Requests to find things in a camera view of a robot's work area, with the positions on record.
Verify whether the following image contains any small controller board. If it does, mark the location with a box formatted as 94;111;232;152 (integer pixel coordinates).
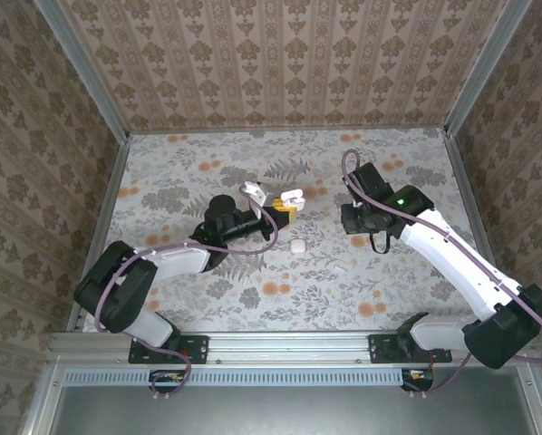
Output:
401;367;435;392
149;369;191;394

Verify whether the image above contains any white earbud charging case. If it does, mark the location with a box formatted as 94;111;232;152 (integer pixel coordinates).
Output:
279;188;306;210

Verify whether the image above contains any aluminium frame post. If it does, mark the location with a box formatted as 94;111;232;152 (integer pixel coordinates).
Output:
33;0;131;142
442;0;536;140

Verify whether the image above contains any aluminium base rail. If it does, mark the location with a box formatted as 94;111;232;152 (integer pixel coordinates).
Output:
48;332;539;366

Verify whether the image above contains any grey slotted cable duct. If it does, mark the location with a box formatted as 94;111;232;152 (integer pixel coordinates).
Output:
64;367;408;387

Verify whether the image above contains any aluminium side rail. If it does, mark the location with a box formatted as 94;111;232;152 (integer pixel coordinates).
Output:
441;129;501;282
66;135;131;333

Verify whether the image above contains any grey metal tray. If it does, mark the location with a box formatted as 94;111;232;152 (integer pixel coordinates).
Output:
24;364;542;435

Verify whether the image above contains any black cable loop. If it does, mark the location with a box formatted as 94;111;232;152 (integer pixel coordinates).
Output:
369;229;391;255

